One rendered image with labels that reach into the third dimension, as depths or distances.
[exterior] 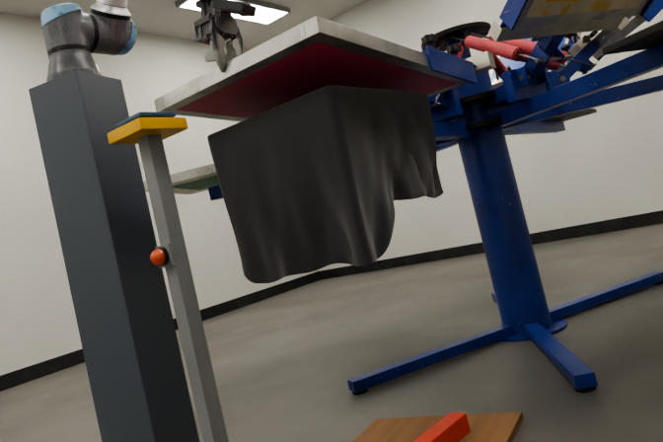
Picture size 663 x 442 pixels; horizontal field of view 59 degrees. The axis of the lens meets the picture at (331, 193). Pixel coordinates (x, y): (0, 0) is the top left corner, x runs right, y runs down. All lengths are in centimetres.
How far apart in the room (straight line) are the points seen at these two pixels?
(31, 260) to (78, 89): 365
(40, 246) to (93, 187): 367
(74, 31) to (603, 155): 484
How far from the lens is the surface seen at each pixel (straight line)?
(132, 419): 177
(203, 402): 141
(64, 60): 186
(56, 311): 537
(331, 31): 134
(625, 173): 586
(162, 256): 136
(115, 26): 196
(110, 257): 170
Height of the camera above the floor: 63
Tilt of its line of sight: 3 degrees up
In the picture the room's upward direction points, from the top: 13 degrees counter-clockwise
